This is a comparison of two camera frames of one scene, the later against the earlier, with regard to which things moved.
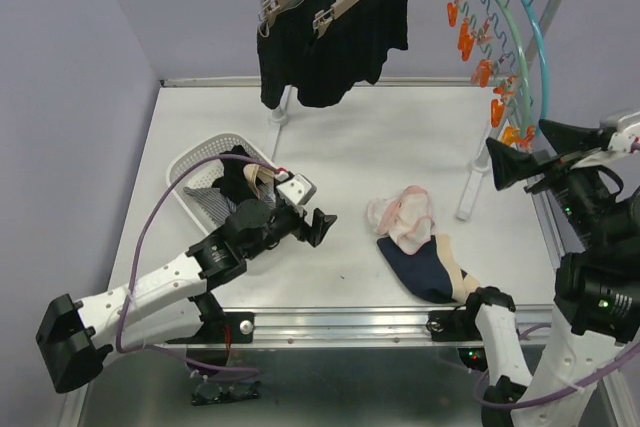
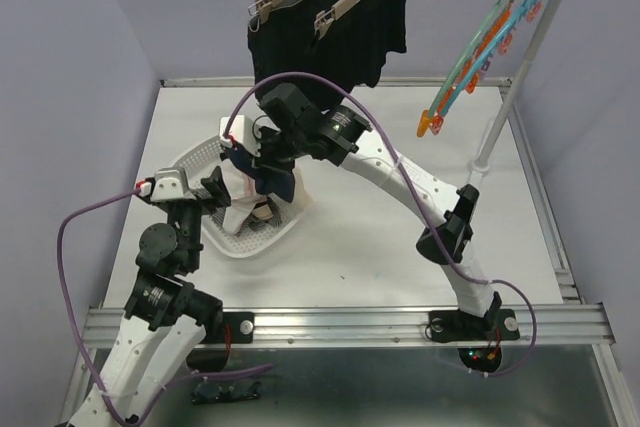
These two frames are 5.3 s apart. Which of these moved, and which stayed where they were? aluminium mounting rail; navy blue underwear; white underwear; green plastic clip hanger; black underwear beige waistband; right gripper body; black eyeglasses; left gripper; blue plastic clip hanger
Moved: white underwear; blue plastic clip hanger; black underwear beige waistband; right gripper body; green plastic clip hanger; navy blue underwear; left gripper
Stayed: black eyeglasses; aluminium mounting rail
